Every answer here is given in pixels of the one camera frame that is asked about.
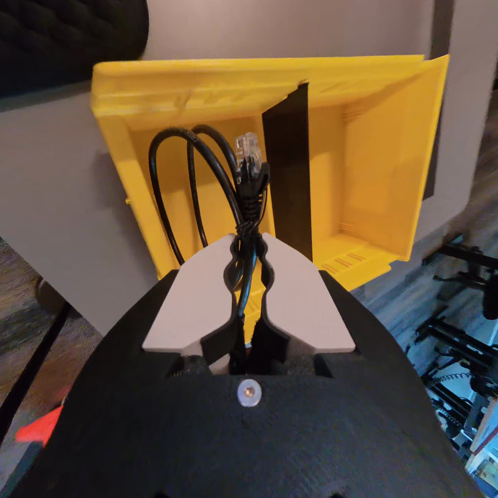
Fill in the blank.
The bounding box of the grey desk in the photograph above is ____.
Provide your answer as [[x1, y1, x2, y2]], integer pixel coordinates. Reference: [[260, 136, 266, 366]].
[[0, 0, 492, 337]]

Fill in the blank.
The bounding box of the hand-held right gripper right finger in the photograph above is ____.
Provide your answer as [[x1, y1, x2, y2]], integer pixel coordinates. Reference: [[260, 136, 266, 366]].
[[261, 232, 357, 354]]

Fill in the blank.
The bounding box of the yellow plastic bin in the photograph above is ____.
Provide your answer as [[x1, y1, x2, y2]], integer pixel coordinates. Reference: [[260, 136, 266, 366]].
[[91, 54, 451, 293]]

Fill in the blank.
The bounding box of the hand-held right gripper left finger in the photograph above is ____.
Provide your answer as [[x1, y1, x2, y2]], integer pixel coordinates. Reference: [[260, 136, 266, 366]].
[[141, 233, 240, 375]]

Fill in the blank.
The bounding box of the black mesh pad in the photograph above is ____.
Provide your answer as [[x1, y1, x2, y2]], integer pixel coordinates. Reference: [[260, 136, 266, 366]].
[[0, 0, 150, 99]]

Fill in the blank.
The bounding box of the black bin divider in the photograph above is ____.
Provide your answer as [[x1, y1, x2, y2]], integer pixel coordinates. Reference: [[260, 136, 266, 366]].
[[261, 81, 314, 262]]

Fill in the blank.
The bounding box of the black ethernet cable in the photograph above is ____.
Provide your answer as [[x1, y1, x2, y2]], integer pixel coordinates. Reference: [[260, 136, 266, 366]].
[[148, 124, 272, 316]]

